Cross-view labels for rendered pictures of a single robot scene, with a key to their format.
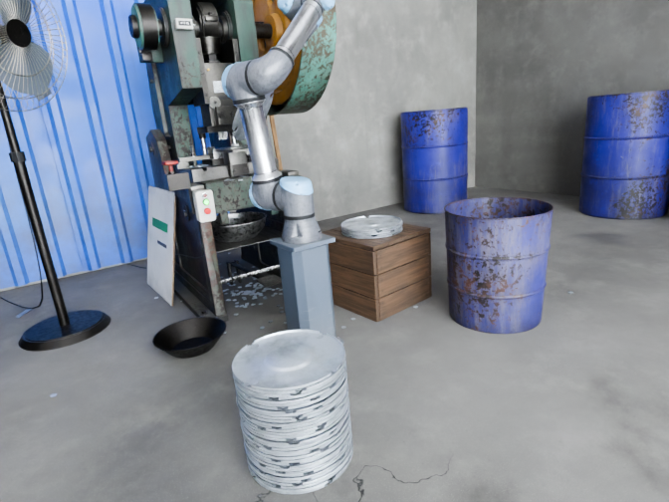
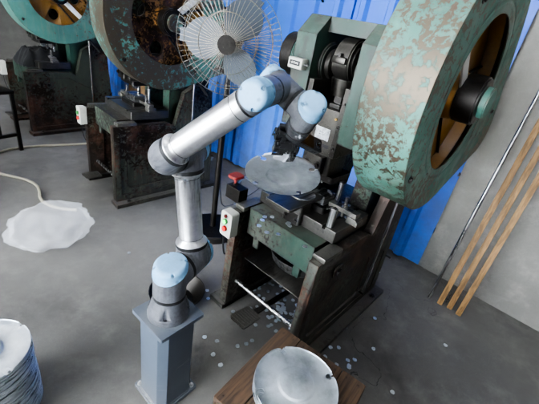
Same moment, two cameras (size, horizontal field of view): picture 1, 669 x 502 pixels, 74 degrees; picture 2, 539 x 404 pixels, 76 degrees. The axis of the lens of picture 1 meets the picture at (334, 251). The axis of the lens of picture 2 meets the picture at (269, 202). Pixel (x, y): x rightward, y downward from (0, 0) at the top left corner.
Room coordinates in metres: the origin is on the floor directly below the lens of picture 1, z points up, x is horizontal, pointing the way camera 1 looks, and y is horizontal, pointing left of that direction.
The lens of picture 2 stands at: (1.59, -0.82, 1.45)
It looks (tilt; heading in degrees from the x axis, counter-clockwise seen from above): 28 degrees down; 70
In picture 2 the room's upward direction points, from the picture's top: 11 degrees clockwise
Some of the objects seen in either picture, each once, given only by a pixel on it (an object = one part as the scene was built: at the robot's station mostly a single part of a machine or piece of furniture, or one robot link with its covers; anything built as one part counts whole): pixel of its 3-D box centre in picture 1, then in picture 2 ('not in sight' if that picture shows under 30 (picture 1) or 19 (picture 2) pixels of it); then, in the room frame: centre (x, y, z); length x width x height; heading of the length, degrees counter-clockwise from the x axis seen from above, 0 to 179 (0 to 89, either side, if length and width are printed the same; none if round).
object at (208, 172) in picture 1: (227, 168); (313, 207); (2.31, 0.52, 0.68); 0.45 x 0.30 x 0.06; 122
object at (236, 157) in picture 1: (238, 161); (293, 208); (2.16, 0.42, 0.72); 0.25 x 0.14 x 0.14; 32
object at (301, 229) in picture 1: (300, 225); (168, 301); (1.63, 0.12, 0.50); 0.15 x 0.15 x 0.10
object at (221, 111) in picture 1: (218, 93); (326, 138); (2.28, 0.49, 1.04); 0.17 x 0.15 x 0.30; 32
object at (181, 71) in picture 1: (213, 137); (336, 173); (2.43, 0.59, 0.83); 0.79 x 0.43 x 1.34; 32
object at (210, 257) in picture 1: (175, 217); (282, 214); (2.29, 0.82, 0.45); 0.92 x 0.12 x 0.90; 32
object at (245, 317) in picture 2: (251, 272); (276, 299); (2.20, 0.44, 0.14); 0.59 x 0.10 x 0.05; 32
